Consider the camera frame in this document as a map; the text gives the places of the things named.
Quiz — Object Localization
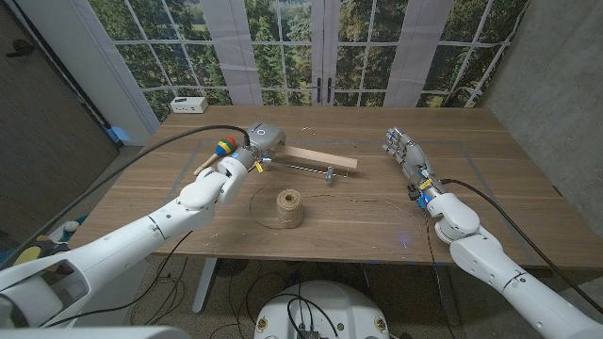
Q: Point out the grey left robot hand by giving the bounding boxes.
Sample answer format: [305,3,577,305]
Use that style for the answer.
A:
[242,121,287,164]

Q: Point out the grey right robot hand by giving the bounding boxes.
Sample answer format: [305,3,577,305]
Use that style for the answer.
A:
[382,125,447,195]

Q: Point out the wooden strip clip hanger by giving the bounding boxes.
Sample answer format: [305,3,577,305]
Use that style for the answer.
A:
[261,125,359,184]

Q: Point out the jute thread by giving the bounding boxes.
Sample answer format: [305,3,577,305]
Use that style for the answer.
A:
[248,185,423,232]

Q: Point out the jute twine spool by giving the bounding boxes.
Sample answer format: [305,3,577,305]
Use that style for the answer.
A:
[275,188,304,230]

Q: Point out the colourful toy maraca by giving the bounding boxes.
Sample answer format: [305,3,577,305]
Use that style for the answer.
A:
[193,136,238,177]

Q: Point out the white power strip box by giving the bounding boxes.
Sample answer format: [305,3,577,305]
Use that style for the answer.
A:
[170,96,209,115]

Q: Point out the grey table leg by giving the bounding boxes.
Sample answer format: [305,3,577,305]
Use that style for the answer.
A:
[431,266,462,327]

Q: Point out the small blue object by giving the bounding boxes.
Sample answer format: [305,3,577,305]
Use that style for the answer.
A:
[106,125,131,143]

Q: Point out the white table leg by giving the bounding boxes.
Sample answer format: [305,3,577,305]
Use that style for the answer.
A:
[191,257,219,315]

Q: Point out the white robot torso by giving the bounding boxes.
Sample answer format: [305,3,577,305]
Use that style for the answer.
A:
[253,280,390,339]

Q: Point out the grey robot front bar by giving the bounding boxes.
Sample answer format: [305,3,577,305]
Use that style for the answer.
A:
[0,326,192,339]

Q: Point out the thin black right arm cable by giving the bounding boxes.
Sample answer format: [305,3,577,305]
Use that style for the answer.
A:
[421,206,458,339]

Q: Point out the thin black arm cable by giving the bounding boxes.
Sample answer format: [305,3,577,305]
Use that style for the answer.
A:
[421,206,458,339]
[44,230,194,329]

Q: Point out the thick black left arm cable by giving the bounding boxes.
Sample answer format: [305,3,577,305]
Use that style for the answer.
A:
[0,124,251,272]

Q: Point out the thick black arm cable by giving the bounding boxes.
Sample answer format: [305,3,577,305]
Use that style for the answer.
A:
[440,177,603,315]
[0,124,251,272]

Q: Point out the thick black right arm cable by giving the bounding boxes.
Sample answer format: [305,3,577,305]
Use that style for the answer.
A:
[440,177,603,315]

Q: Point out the black floor cable tangle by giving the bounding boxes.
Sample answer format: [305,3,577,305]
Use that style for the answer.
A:
[129,256,189,327]

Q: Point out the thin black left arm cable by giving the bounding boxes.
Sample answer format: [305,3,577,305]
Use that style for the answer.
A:
[44,230,194,329]

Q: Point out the black torso cables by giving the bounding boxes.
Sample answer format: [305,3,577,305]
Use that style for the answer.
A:
[281,294,340,339]

